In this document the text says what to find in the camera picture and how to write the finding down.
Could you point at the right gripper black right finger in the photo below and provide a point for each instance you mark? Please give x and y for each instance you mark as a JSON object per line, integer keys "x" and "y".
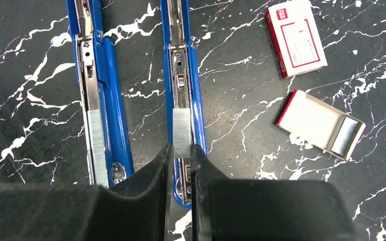
{"x": 250, "y": 209}

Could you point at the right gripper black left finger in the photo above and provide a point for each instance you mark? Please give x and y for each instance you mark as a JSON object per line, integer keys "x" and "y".
{"x": 134, "y": 209}

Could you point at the small white staple strip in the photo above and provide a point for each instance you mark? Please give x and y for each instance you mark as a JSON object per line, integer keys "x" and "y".
{"x": 181, "y": 131}

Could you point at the blue stapler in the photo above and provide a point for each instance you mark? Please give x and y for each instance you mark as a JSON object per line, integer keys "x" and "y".
{"x": 182, "y": 89}
{"x": 100, "y": 87}

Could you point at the staple box tray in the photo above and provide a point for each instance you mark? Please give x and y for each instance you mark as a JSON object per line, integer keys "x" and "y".
{"x": 313, "y": 120}

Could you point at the red white staple box sleeve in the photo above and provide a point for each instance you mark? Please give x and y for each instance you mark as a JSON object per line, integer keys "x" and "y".
{"x": 295, "y": 37}

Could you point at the staples inside inner tray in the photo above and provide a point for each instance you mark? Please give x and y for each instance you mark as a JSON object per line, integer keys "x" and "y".
{"x": 342, "y": 134}

